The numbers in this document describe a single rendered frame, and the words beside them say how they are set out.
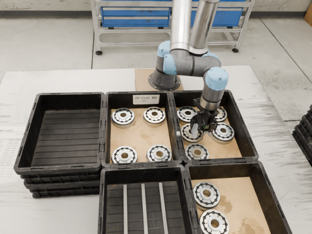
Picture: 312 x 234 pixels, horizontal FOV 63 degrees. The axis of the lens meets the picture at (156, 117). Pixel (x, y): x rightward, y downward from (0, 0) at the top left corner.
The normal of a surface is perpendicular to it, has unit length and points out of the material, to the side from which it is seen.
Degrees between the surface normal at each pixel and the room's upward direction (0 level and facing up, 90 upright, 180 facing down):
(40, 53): 0
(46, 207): 0
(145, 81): 4
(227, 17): 90
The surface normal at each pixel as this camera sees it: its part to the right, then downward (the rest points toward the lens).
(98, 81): 0.07, -0.67
